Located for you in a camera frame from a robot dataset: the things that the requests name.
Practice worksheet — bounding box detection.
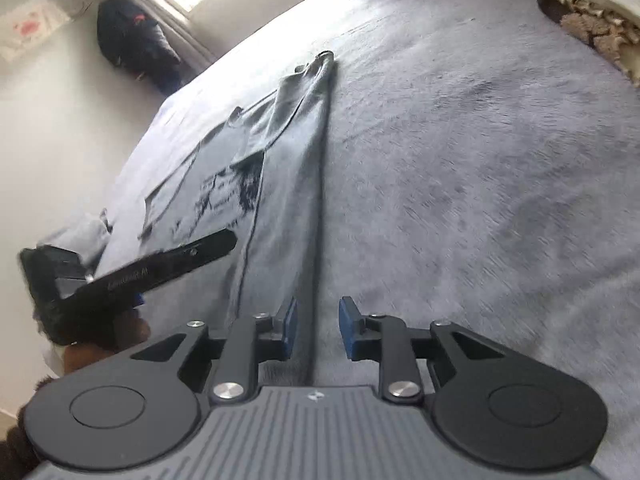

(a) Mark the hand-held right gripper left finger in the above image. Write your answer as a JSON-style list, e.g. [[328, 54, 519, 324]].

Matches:
[[131, 296, 299, 404]]

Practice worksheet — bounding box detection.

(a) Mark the brown and cream plush cloth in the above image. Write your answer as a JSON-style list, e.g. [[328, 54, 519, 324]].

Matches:
[[535, 0, 640, 86]]

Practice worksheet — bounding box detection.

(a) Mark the person's left hand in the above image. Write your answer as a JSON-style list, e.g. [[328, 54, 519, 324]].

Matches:
[[62, 310, 151, 376]]

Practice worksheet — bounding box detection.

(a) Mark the grey fleece bed blanket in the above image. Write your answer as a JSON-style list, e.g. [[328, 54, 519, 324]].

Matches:
[[45, 0, 640, 480]]

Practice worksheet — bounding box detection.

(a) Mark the dark hanging jacket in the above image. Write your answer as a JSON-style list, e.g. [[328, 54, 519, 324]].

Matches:
[[96, 0, 182, 96]]

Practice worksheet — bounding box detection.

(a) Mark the white wall cloth red print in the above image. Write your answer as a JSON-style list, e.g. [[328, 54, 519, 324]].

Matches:
[[0, 0, 71, 63]]

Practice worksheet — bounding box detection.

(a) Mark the light grey folded cloth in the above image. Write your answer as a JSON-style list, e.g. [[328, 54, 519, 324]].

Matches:
[[47, 207, 111, 271]]

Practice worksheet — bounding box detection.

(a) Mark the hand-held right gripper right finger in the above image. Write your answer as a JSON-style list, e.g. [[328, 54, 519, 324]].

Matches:
[[339, 296, 506, 404]]

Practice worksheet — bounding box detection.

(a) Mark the beige curtain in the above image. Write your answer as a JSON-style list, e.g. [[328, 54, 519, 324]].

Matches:
[[60, 0, 218, 68]]

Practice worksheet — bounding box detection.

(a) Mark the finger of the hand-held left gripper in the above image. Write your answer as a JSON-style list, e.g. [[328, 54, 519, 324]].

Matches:
[[150, 230, 238, 283]]

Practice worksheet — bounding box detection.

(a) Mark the grey knit sweater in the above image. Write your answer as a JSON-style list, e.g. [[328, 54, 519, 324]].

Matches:
[[137, 51, 337, 390]]

